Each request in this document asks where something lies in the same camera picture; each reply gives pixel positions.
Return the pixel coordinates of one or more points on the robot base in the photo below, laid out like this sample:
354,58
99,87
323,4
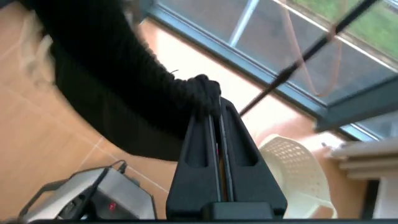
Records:
124,193

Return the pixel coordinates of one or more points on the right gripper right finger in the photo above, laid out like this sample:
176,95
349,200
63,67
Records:
261,186

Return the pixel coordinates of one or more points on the window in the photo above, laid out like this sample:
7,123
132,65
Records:
357,105

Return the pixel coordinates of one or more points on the black clothes rack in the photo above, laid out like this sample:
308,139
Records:
311,53

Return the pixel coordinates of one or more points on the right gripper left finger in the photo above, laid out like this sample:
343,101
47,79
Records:
186,186

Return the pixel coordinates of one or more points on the beige curtain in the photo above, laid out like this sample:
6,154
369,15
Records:
367,161

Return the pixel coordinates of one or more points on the white laundry basket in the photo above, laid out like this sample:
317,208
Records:
295,174

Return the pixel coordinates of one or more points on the pink clothes hanger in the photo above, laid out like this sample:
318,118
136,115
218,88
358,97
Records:
300,59

